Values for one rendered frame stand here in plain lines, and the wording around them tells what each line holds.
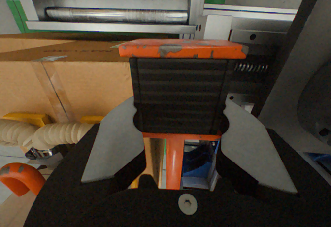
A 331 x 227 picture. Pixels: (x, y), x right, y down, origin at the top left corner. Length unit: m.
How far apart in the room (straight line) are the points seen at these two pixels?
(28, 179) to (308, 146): 0.45
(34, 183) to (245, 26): 0.41
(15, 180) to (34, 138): 0.07
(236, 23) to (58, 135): 0.33
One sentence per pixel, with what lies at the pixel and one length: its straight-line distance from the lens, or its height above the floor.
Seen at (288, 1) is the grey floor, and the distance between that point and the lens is 1.44.
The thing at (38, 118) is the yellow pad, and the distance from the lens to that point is 0.43.
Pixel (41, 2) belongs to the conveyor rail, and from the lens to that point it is 0.84.
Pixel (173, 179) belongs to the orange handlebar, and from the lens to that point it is 0.21.
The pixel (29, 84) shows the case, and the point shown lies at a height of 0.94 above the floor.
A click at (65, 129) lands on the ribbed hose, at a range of 0.30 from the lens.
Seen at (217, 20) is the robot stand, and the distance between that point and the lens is 0.21.
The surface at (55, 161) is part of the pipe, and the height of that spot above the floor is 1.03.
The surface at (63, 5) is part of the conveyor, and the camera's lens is 0.87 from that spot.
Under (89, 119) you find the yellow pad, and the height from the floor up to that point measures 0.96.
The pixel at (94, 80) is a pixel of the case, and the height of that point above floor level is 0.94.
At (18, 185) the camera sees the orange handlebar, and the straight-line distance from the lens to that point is 0.38.
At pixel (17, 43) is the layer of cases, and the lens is 0.99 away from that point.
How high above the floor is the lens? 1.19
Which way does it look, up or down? 60 degrees down
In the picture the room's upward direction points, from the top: 174 degrees counter-clockwise
